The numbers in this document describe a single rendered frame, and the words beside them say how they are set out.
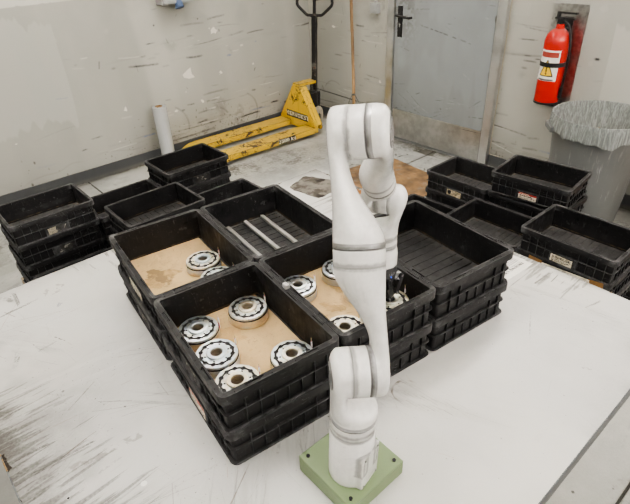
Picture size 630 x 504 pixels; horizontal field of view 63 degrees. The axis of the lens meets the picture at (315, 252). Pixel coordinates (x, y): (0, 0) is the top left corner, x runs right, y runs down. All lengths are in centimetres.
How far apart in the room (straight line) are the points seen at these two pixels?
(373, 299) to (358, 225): 13
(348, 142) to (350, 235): 15
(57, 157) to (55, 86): 53
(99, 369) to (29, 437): 24
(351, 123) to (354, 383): 43
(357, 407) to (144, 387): 67
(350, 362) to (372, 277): 15
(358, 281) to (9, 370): 112
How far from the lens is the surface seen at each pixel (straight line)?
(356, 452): 106
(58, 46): 440
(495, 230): 273
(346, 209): 86
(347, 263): 86
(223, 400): 108
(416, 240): 171
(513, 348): 155
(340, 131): 85
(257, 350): 130
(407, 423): 131
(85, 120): 453
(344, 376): 91
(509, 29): 416
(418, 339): 140
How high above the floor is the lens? 171
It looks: 33 degrees down
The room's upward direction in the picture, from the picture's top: 3 degrees counter-clockwise
